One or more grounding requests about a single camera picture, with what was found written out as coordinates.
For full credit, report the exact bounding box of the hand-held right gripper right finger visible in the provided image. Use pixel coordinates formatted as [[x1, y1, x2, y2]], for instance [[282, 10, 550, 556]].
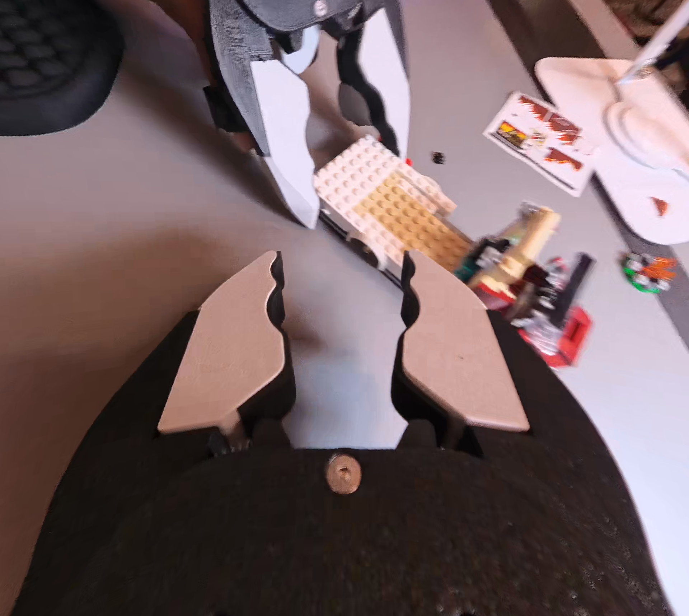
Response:
[[392, 249, 531, 447]]

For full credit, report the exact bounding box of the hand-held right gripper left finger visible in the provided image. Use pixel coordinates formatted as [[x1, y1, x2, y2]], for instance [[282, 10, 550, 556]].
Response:
[[157, 250, 297, 444]]

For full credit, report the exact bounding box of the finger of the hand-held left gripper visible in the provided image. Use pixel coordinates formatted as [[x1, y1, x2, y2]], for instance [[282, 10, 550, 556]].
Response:
[[249, 59, 322, 230], [338, 6, 412, 159]]

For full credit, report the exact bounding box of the white long brick plate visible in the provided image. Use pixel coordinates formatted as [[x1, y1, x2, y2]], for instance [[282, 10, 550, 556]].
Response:
[[314, 135, 388, 199], [325, 146, 404, 223]]

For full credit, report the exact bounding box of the toy brick truck model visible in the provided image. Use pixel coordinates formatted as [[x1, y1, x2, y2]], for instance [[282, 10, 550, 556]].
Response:
[[313, 134, 595, 370]]

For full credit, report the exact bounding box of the sticker sheet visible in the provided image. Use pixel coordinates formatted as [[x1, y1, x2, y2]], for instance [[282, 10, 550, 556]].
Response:
[[483, 91, 598, 198]]

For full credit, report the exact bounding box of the toy campfire on green plate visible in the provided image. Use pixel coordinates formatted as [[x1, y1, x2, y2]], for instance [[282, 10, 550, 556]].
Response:
[[620, 251, 679, 295]]

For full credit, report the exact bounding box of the white book stand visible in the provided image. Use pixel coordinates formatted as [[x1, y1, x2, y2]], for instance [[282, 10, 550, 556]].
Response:
[[534, 0, 689, 245]]

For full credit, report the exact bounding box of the black wrist rest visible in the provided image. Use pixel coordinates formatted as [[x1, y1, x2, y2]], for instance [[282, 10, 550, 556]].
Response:
[[0, 0, 126, 136]]

